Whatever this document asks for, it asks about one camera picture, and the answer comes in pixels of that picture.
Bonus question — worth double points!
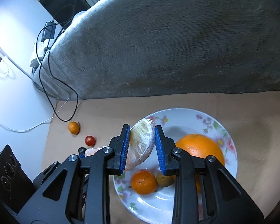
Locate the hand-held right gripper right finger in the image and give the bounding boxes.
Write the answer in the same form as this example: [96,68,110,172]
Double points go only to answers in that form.
[155,125,264,224]

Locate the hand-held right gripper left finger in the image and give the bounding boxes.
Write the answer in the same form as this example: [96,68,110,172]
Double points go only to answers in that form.
[17,124,131,224]

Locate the white peeled pomelo segment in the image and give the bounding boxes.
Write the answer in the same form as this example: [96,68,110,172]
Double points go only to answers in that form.
[124,119,155,171]

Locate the small tangerine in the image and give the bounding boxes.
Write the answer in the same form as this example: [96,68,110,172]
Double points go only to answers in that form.
[131,169,158,195]
[68,121,80,135]

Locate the brown longan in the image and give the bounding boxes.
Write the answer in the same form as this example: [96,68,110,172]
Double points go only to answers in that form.
[156,171,176,187]

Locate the large orange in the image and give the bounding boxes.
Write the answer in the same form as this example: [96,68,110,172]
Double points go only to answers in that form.
[175,133,225,193]

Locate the white floral plate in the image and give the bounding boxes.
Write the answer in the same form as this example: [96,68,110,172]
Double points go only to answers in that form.
[112,108,238,220]

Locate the grey blanket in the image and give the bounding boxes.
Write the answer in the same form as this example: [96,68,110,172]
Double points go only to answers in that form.
[31,0,280,101]

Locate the black power adapter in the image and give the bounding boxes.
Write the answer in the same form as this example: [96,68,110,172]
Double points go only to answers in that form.
[42,21,55,41]

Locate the black cable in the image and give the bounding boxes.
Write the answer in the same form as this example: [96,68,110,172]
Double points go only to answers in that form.
[36,0,129,122]

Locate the white bead cord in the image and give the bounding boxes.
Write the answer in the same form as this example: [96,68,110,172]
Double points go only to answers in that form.
[0,58,15,80]

